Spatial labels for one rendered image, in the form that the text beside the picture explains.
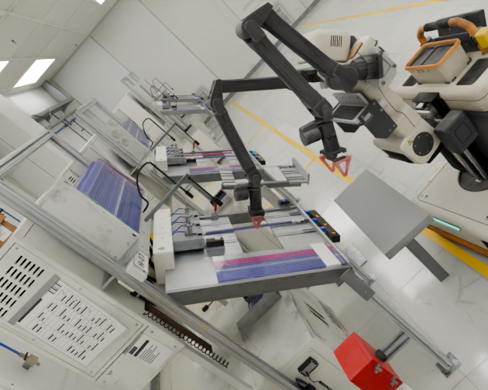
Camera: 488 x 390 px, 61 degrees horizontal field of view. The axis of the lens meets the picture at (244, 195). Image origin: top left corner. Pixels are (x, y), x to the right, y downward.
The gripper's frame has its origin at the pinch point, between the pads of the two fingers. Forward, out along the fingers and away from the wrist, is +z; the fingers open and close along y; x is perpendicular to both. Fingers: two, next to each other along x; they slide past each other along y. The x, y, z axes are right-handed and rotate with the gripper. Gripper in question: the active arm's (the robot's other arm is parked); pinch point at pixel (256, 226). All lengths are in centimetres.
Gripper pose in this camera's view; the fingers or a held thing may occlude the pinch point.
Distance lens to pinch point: 201.5
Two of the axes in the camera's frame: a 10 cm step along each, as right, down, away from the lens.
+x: 9.8, -1.2, 1.5
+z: 0.6, 9.4, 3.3
